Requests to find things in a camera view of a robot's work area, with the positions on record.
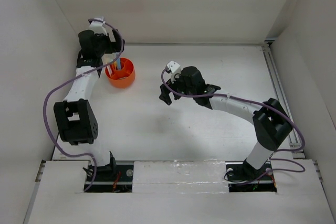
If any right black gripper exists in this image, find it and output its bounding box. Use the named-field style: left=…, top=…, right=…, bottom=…
left=159, top=71, right=196, bottom=105

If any pale yellow pen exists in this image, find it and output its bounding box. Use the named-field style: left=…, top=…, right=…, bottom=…
left=102, top=53, right=117, bottom=65

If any pink pen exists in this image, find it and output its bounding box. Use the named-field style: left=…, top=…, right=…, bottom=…
left=106, top=66, right=112, bottom=78

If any blue pen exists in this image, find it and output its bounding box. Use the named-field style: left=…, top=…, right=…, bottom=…
left=116, top=58, right=122, bottom=70

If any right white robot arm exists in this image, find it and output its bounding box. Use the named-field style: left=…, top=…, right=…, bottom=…
left=159, top=61, right=292, bottom=181

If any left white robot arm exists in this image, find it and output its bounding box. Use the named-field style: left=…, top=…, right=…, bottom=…
left=54, top=28, right=124, bottom=180

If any orange round divided container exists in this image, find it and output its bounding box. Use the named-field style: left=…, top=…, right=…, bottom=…
left=105, top=58, right=136, bottom=89

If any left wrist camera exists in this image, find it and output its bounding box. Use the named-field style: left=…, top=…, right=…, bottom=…
left=89, top=16, right=108, bottom=36

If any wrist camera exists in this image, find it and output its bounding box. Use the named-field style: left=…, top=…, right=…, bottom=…
left=89, top=16, right=108, bottom=36
left=166, top=61, right=181, bottom=83

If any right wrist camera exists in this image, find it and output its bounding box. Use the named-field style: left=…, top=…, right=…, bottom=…
left=166, top=61, right=181, bottom=83

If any aluminium rail frame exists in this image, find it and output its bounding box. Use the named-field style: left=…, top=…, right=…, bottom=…
left=264, top=39, right=322, bottom=183

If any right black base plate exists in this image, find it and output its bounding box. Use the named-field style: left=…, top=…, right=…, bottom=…
left=224, top=161, right=277, bottom=193

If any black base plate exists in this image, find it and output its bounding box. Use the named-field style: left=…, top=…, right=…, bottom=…
left=224, top=161, right=277, bottom=193
left=83, top=161, right=134, bottom=193

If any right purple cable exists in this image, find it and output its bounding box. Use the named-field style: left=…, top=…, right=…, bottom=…
left=160, top=68, right=307, bottom=185

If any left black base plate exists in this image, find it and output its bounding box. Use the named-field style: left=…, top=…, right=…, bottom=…
left=83, top=161, right=134, bottom=193

